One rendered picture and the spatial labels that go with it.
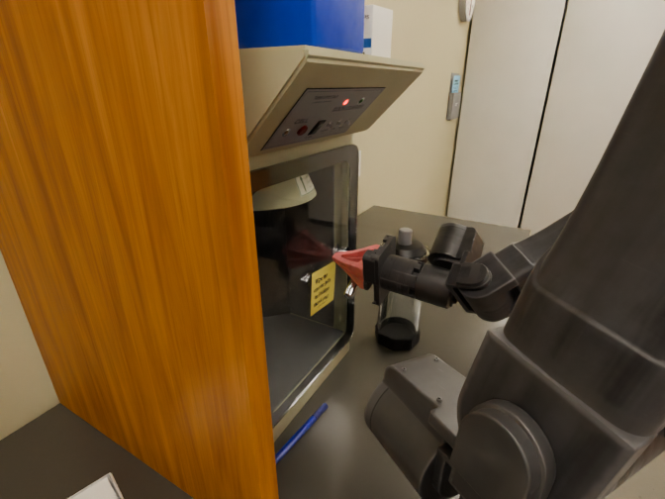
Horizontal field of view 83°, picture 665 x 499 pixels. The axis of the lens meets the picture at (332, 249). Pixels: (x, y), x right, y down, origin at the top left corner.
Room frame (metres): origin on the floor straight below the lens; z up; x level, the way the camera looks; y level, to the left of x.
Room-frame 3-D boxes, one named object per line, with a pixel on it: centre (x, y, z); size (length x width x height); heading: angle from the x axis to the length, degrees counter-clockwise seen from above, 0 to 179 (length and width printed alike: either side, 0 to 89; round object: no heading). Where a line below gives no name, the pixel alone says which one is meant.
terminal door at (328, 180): (0.53, 0.03, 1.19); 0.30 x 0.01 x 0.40; 150
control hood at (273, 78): (0.51, -0.01, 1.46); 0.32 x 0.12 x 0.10; 150
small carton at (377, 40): (0.57, -0.04, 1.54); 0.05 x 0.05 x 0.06; 53
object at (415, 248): (0.72, -0.15, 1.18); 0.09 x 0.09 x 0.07
